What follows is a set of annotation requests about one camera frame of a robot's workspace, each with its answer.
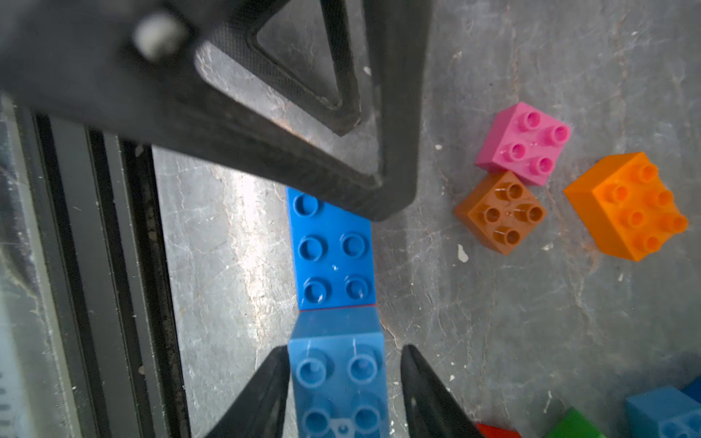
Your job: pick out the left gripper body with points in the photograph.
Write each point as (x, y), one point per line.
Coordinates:
(112, 63)

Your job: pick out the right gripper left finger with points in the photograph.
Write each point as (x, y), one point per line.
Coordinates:
(260, 409)

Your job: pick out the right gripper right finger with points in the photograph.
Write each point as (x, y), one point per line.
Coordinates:
(430, 409)

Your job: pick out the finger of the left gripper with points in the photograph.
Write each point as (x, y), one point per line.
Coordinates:
(397, 34)
(302, 50)

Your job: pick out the small red brick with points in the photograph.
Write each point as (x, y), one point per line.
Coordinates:
(489, 431)

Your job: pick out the light blue long brick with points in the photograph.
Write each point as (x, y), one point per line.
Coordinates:
(338, 370)

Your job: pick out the blue rectangular brick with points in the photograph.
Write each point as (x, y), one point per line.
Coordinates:
(332, 253)

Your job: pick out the red rectangular brick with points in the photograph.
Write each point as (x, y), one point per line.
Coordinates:
(342, 308)

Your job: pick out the green flat brick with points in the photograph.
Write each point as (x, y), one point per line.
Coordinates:
(574, 425)

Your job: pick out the brown square brick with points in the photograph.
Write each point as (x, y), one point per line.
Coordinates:
(501, 212)

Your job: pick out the light blue vertical brick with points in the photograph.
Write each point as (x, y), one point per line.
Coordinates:
(664, 413)

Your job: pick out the blue square brick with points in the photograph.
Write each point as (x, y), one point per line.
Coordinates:
(693, 390)

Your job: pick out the orange rectangular brick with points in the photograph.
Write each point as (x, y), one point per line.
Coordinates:
(625, 206)

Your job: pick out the pink square brick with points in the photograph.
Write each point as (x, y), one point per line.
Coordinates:
(526, 142)

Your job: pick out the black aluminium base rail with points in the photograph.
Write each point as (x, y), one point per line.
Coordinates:
(96, 201)

